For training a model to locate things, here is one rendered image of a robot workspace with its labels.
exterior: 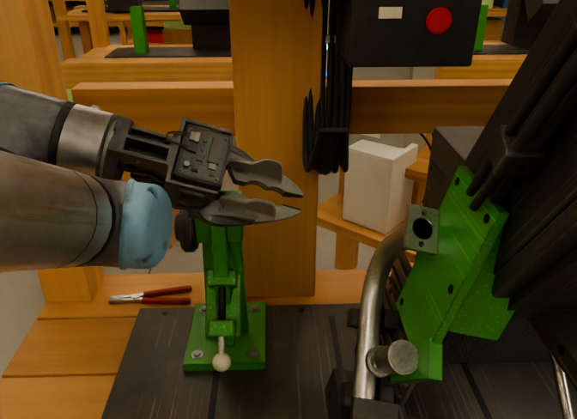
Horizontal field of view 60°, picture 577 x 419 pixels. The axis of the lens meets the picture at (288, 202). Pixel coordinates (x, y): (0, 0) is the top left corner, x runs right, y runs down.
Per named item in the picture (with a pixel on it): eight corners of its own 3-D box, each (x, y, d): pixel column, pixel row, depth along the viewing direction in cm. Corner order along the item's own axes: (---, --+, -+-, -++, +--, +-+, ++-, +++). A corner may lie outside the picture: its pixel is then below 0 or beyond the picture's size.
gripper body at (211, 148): (223, 199, 49) (97, 167, 46) (213, 220, 56) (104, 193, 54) (239, 130, 51) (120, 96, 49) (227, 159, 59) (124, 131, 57)
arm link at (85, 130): (63, 184, 53) (86, 117, 56) (106, 194, 54) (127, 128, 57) (51, 160, 46) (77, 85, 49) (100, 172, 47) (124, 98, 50)
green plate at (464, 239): (482, 380, 58) (575, 228, 49) (416, 369, 57) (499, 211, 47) (450, 315, 68) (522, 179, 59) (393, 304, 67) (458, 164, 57)
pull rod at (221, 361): (231, 375, 74) (228, 346, 71) (211, 376, 74) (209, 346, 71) (233, 349, 79) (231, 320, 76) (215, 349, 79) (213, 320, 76)
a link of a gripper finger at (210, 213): (250, 233, 55) (172, 209, 53) (247, 236, 56) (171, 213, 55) (261, 194, 56) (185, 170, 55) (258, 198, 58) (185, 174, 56)
